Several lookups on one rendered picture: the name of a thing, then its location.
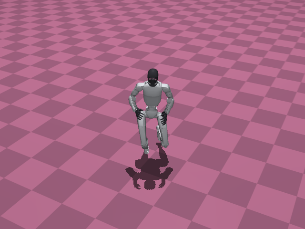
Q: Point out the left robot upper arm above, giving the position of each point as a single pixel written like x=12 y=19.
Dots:
x=166 y=89

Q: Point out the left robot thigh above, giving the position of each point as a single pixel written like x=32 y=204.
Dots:
x=163 y=130

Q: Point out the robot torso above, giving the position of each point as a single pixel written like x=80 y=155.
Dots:
x=152 y=97

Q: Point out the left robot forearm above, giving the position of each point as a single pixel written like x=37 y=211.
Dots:
x=168 y=107

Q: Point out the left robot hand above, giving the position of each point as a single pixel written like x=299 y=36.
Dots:
x=164 y=119

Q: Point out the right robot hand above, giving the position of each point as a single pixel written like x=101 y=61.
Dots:
x=138 y=112

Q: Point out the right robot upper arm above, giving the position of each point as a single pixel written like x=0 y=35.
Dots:
x=138 y=87

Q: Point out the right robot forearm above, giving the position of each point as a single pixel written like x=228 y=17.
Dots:
x=132 y=104

